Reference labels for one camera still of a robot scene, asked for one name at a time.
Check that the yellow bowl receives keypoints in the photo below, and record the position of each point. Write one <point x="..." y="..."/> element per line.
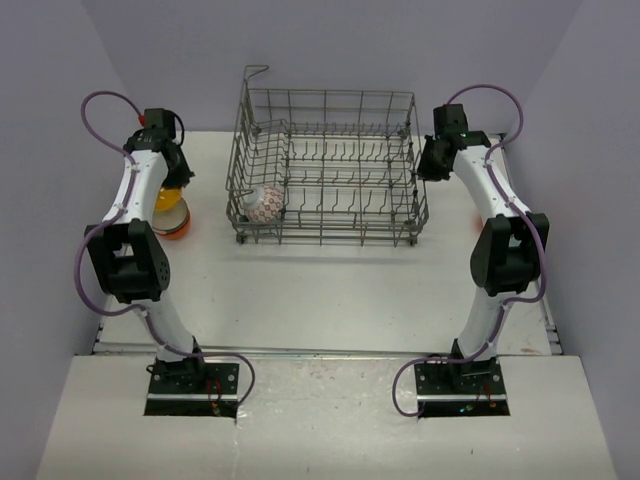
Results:
<point x="167" y="199"/>

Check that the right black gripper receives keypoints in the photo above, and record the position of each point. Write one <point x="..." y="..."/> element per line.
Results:
<point x="425" y="172"/>

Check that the grey wire dish rack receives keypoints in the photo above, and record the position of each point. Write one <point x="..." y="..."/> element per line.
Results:
<point x="345" y="160"/>

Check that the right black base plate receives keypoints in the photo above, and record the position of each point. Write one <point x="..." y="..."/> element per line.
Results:
<point x="455" y="380"/>

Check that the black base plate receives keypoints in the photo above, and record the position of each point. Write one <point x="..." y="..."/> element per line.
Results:
<point x="193" y="381"/>
<point x="455" y="380"/>

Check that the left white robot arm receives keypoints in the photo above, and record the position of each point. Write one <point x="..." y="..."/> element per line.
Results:
<point x="128" y="259"/>

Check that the orange white bowl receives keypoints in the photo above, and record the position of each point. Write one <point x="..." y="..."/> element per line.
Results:
<point x="175" y="233"/>

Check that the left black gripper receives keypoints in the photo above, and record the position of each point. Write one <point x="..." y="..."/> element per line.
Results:
<point x="182" y="178"/>

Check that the teal white bowl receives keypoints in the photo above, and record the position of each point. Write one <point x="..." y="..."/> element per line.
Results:
<point x="171" y="218"/>

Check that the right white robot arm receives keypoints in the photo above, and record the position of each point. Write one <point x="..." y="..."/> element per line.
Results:
<point x="507" y="264"/>

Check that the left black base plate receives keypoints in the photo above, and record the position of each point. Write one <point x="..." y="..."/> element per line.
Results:
<point x="193" y="381"/>

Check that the red patterned white bowl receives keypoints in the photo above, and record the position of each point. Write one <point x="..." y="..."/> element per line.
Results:
<point x="263" y="203"/>

